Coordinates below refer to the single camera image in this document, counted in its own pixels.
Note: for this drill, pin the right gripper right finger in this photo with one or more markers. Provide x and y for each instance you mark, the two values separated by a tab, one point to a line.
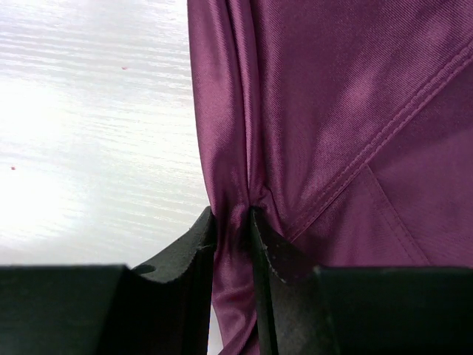
303	308

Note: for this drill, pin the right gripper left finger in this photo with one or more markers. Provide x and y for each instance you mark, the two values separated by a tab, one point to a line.
161	306

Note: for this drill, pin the purple cloth napkin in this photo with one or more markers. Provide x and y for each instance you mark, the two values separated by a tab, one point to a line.
348	123

